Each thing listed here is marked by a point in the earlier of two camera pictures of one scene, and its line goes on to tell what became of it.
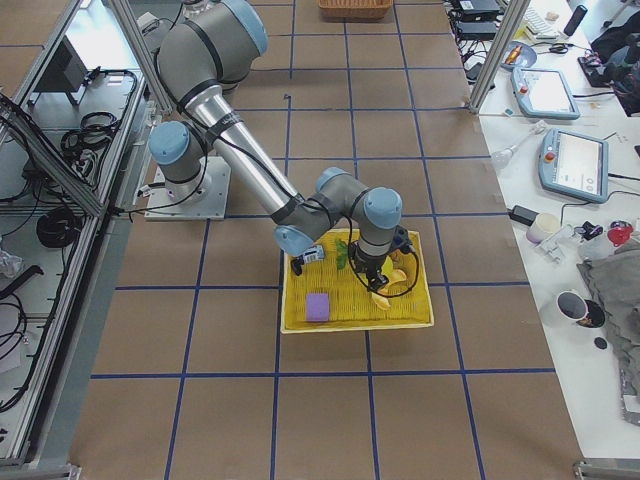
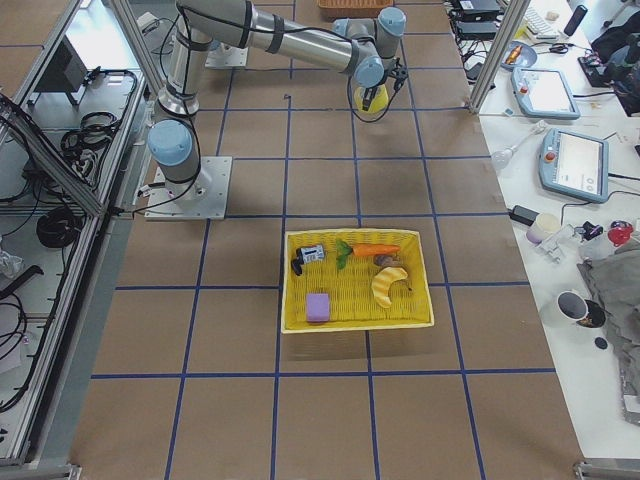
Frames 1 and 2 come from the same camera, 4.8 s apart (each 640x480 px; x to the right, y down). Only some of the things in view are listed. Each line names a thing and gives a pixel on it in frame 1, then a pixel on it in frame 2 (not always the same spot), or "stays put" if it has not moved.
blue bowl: [518, 55] stays put
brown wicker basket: [354, 11] stays put
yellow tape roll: [400, 269] to [378, 104]
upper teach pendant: [543, 93] stays put
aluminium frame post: [512, 20] stays put
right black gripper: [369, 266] to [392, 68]
